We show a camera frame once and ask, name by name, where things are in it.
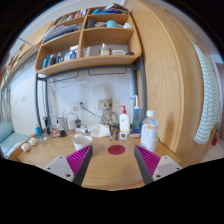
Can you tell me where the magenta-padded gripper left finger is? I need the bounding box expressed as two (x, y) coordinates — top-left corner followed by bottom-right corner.
(43, 144), (95, 187)

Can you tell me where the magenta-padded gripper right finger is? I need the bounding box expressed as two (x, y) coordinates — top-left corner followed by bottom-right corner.
(133, 144), (183, 186)

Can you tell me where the clear plastic water bottle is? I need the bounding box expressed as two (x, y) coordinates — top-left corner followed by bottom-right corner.
(140, 110), (159, 153)

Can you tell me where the white cup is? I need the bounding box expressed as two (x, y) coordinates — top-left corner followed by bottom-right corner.
(72, 135), (93, 152)

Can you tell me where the small dark blue bottle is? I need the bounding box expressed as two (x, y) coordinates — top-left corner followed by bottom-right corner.
(129, 125), (142, 138)

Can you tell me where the flat round red coaster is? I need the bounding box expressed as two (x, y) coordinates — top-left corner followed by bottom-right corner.
(107, 144), (126, 156)

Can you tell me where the white power adapter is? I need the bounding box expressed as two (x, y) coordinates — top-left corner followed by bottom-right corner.
(68, 119), (79, 131)

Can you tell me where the white crumpled paper bag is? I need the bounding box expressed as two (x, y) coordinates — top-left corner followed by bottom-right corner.
(89, 123), (111, 138)

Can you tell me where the white red-pump lotion bottle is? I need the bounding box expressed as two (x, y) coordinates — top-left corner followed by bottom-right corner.
(118, 105), (131, 136)

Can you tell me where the blue long-nozzle bottle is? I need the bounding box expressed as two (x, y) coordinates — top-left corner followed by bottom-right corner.
(130, 94), (143, 132)

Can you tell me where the brown tree creature figurine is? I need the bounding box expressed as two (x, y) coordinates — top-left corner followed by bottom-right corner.
(100, 97), (120, 127)

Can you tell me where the light blue pillow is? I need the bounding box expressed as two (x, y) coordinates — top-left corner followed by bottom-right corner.
(0, 120), (30, 158)

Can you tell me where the wooden wardrobe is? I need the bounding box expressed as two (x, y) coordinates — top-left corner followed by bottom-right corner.
(124, 0), (214, 168)

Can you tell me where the green white striped towel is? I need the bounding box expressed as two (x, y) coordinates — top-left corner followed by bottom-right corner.
(193, 43), (222, 146)

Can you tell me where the wooden shelf unit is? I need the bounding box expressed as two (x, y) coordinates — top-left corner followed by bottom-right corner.
(34, 3), (143, 76)

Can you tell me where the dark metal desk frame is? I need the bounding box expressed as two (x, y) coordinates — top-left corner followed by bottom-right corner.
(34, 54), (148, 134)

